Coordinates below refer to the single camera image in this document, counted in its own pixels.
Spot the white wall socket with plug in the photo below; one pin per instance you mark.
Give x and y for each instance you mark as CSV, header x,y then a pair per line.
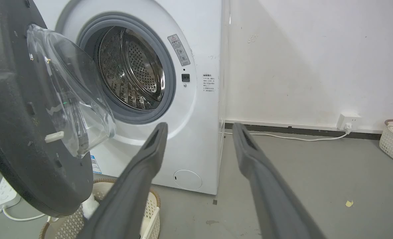
x,y
348,122

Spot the white woven laundry basket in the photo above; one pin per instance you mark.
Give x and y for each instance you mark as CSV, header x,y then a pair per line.
x,y
150,215

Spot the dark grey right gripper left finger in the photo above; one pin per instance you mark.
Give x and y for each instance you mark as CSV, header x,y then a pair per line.
x,y
130,192

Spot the yellow paper scrap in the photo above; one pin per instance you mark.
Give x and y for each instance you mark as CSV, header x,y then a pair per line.
x,y
349,203

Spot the white cloth in basket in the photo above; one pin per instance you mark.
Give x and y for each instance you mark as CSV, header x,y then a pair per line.
x,y
89,207

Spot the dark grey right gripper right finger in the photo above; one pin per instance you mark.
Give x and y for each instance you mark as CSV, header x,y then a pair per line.
x,y
269,192

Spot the black round washing machine door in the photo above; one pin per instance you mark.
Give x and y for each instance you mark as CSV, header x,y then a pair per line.
x,y
17,109

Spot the white front-load washing machine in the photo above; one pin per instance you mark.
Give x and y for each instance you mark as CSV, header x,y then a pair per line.
x,y
196,109

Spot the white power strip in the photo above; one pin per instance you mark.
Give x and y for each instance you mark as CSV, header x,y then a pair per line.
x,y
4,195

